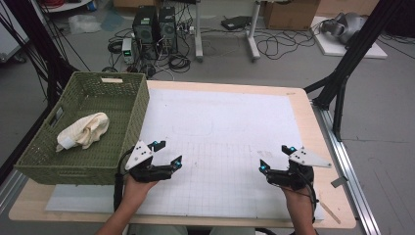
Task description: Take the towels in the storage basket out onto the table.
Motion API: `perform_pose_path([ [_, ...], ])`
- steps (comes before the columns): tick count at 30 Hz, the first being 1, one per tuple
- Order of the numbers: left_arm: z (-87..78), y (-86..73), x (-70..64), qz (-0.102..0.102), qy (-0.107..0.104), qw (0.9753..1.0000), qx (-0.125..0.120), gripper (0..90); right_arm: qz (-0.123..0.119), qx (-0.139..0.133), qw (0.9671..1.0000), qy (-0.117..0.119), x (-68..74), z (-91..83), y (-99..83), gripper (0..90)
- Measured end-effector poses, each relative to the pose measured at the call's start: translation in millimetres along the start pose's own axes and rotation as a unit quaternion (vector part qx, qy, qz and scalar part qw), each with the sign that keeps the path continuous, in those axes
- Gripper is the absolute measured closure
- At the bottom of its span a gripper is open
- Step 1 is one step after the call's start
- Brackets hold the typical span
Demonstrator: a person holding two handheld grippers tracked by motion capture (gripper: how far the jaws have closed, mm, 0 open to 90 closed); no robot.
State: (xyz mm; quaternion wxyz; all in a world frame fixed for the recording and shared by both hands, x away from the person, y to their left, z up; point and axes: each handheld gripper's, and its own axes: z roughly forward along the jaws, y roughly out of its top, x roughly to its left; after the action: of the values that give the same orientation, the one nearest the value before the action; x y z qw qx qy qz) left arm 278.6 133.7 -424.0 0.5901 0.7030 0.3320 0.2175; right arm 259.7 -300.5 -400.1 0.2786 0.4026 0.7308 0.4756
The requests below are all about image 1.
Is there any aluminium rail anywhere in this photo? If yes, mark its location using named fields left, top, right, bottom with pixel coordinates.
left=311, top=101, right=382, bottom=235

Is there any right hand-held gripper black cable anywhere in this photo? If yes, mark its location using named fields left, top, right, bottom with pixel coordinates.
left=295, top=169, right=319, bottom=225

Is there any clear plastic bag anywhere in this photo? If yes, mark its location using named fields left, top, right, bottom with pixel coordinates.
left=68, top=14, right=103, bottom=35

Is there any black flat device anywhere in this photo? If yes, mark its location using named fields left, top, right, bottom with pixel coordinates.
left=220, top=15, right=254, bottom=31

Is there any green woven basket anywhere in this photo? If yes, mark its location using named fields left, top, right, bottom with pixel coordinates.
left=14, top=71, right=151, bottom=186

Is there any person's right hand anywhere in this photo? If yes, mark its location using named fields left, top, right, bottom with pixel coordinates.
left=280, top=185, right=316, bottom=214

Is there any grey robot head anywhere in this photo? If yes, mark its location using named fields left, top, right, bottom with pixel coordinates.
left=320, top=12, right=368, bottom=45

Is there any grey tape piece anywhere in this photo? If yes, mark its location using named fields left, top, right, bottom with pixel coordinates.
left=330, top=175, right=349, bottom=189

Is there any person's left hand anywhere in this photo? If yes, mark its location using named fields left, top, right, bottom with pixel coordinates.
left=122, top=175, right=160, bottom=210

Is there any white power supply unit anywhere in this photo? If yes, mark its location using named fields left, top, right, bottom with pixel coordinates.
left=121, top=37, right=136, bottom=65

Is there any slim black computer tower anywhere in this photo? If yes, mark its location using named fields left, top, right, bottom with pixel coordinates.
left=158, top=6, right=179, bottom=55

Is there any white power strip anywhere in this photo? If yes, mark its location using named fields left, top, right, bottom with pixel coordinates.
left=175, top=24, right=197, bottom=35

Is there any left hand-held gripper black cable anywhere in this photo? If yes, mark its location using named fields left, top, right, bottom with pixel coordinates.
left=113, top=148, right=135, bottom=212

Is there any thin wooden stick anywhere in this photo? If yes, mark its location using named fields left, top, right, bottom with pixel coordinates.
left=318, top=200, right=343, bottom=225

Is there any large black computer tower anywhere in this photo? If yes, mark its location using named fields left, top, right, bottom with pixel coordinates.
left=131, top=5, right=160, bottom=61

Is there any white desk leg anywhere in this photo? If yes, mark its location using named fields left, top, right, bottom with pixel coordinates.
left=193, top=0, right=205, bottom=63
left=246, top=0, right=262, bottom=63

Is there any hand-held gripper black cable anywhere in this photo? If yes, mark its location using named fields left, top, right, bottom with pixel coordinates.
left=295, top=169, right=319, bottom=225
left=113, top=148, right=135, bottom=212

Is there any coiled black cable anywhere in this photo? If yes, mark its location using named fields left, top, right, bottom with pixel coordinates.
left=167, top=53, right=192, bottom=74

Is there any white grid mat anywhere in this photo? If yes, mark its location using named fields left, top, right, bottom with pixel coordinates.
left=44, top=87, right=326, bottom=220

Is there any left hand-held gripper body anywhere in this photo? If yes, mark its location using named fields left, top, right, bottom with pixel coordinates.
left=124, top=140, right=174, bottom=183

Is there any cream printed cloth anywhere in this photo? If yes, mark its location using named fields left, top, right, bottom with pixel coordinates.
left=55, top=112, right=111, bottom=153

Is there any black metal frame stand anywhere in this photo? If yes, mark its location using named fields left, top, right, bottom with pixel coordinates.
left=302, top=0, right=406, bottom=143
left=0, top=0, right=80, bottom=110

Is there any brown cardboard box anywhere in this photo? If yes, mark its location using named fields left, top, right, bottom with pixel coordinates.
left=262, top=0, right=321, bottom=31

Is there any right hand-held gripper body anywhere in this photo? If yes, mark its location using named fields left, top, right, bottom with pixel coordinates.
left=266, top=147, right=333, bottom=191

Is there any white platform board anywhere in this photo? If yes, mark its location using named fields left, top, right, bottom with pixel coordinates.
left=310, top=16, right=389, bottom=60

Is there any tangle of black floor cables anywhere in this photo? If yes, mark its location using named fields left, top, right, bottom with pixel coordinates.
left=254, top=19, right=325, bottom=62

